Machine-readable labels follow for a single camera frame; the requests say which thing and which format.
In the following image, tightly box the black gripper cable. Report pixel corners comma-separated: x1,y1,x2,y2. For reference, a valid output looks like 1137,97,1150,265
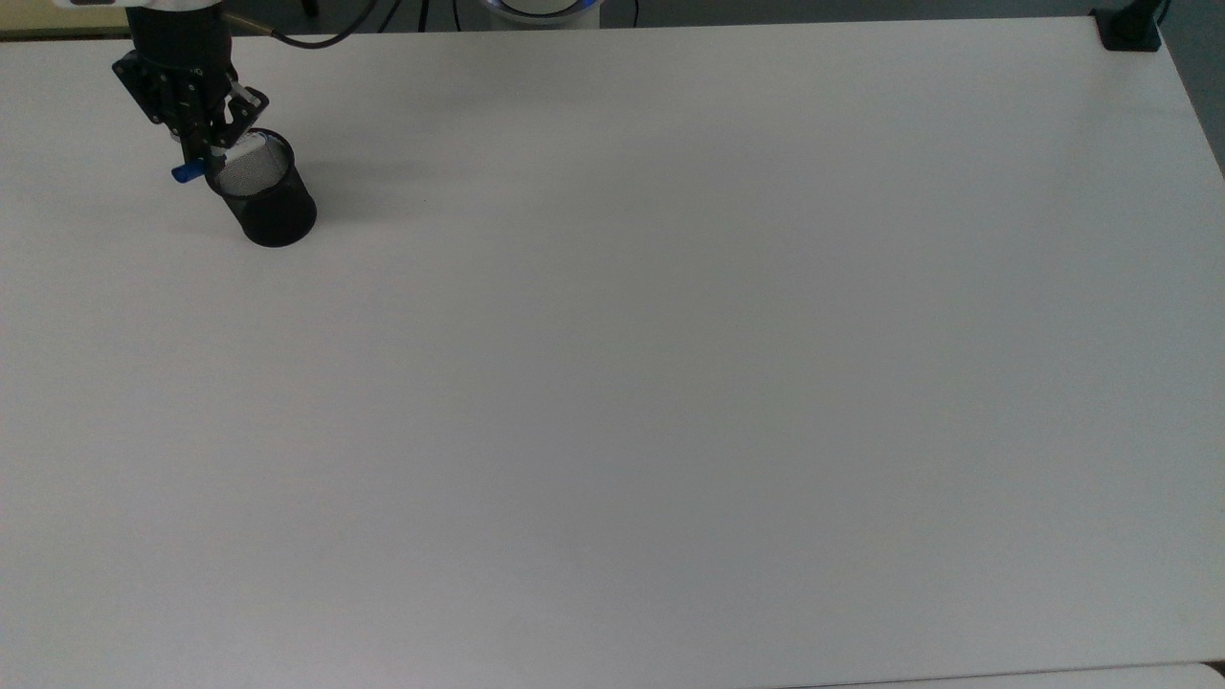
224,0,405,51

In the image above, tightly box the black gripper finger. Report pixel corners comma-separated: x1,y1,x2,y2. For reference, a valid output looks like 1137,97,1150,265
180,122,227,181
222,84,271,154

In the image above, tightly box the black table clamp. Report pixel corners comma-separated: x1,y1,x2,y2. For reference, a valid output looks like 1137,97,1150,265
1090,0,1170,53

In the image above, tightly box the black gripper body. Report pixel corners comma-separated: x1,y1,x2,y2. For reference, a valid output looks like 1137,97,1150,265
111,6,248,143

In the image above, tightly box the black mesh pen cup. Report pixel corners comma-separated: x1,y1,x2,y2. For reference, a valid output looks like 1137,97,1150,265
203,128,319,249

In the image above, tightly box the blue and white marker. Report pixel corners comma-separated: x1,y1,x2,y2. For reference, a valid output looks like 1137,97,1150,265
171,132,284,185

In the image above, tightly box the white robot base blue ring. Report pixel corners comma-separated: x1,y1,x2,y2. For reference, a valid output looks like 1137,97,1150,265
479,0,603,31

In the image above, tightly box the beige side table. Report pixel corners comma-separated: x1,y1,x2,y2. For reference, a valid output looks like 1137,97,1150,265
0,27,131,41

